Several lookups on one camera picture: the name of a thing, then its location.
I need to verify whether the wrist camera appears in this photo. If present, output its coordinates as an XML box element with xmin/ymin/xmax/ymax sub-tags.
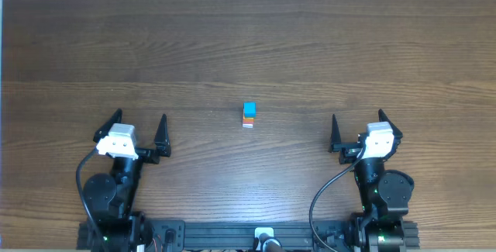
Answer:
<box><xmin>362</xmin><ymin>121</ymin><xmax>396</xmax><ymax>159</ymax></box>
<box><xmin>95</xmin><ymin>123</ymin><xmax>140</xmax><ymax>161</ymax></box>

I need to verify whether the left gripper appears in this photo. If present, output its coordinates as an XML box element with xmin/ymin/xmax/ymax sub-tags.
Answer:
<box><xmin>92</xmin><ymin>108</ymin><xmax>172</xmax><ymax>166</ymax></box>

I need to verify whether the mounting rail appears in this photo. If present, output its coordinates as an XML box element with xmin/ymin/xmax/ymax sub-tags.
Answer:
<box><xmin>76</xmin><ymin>219</ymin><xmax>420</xmax><ymax>252</ymax></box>

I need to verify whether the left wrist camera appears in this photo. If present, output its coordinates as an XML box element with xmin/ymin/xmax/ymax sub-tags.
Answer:
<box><xmin>95</xmin><ymin>123</ymin><xmax>140</xmax><ymax>161</ymax></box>

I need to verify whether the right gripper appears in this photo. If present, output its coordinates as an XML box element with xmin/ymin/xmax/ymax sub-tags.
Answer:
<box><xmin>328</xmin><ymin>108</ymin><xmax>404</xmax><ymax>166</ymax></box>

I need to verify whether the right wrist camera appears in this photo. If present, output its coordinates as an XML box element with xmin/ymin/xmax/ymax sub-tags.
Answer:
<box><xmin>362</xmin><ymin>121</ymin><xmax>396</xmax><ymax>159</ymax></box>

